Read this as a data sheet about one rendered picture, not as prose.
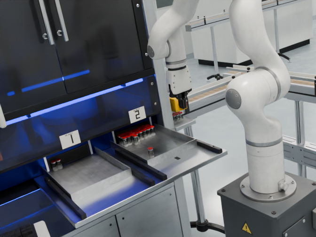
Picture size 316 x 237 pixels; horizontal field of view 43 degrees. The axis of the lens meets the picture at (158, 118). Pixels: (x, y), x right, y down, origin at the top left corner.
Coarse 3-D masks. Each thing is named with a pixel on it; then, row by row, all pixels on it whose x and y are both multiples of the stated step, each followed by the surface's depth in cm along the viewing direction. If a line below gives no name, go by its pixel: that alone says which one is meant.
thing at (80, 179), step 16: (80, 160) 182; (96, 160) 179; (112, 160) 172; (48, 176) 168; (64, 176) 169; (80, 176) 166; (96, 176) 164; (112, 176) 155; (128, 176) 159; (64, 192) 153; (80, 192) 148
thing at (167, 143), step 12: (156, 132) 199; (168, 132) 192; (132, 144) 189; (144, 144) 187; (156, 144) 184; (168, 144) 182; (180, 144) 180; (192, 144) 174; (144, 156) 174; (156, 156) 165; (168, 156) 168
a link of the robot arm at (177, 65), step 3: (183, 60) 155; (186, 60) 157; (168, 63) 155; (171, 63) 155; (174, 63) 154; (177, 63) 154; (180, 63) 154; (183, 63) 155; (186, 63) 157; (168, 66) 156; (171, 66) 155; (174, 66) 154; (177, 66) 154; (180, 66) 155; (183, 66) 157
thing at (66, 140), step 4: (72, 132) 170; (76, 132) 171; (60, 136) 167; (64, 136) 168; (68, 136) 169; (72, 136) 170; (76, 136) 171; (60, 140) 167; (64, 140) 168; (68, 140) 169; (76, 140) 171; (64, 144) 169; (68, 144) 170; (72, 144) 171; (64, 148) 169
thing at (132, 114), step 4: (140, 108) 186; (132, 112) 184; (136, 112) 186; (140, 112) 187; (144, 112) 188; (132, 116) 185; (140, 116) 187; (144, 116) 188; (132, 120) 185; (136, 120) 186
